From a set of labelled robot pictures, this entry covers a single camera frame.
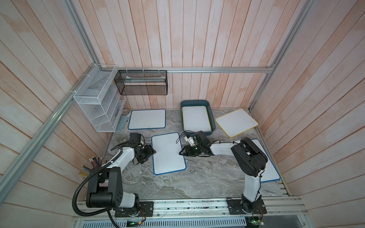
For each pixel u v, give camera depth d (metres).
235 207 0.73
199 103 1.19
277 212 0.74
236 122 1.12
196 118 1.10
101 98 0.71
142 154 0.78
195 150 0.84
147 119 1.15
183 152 0.90
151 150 0.80
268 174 0.84
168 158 0.92
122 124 1.03
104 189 0.43
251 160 0.52
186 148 0.85
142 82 1.04
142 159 0.83
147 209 0.73
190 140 0.90
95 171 0.42
